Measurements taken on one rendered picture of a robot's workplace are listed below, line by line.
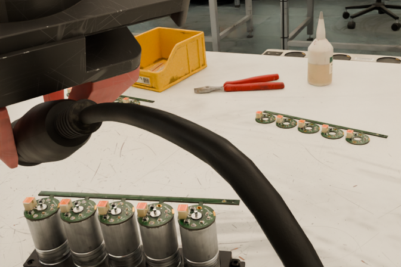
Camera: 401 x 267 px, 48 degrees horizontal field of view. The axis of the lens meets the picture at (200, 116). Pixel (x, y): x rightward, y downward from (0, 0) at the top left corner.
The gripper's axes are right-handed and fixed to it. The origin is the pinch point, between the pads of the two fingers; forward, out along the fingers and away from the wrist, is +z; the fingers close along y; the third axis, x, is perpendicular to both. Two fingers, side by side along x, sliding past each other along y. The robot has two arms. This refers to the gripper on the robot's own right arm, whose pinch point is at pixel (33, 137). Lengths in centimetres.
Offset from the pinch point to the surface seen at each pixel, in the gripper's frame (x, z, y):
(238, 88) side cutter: -16.3, 26.6, -31.8
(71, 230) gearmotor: -0.3, 11.8, -1.5
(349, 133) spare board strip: 0.3, 17.1, -32.1
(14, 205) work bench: -10.4, 23.7, 0.5
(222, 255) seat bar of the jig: 6.1, 12.1, -10.0
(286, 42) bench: -119, 152, -181
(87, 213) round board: -0.7, 11.1, -2.8
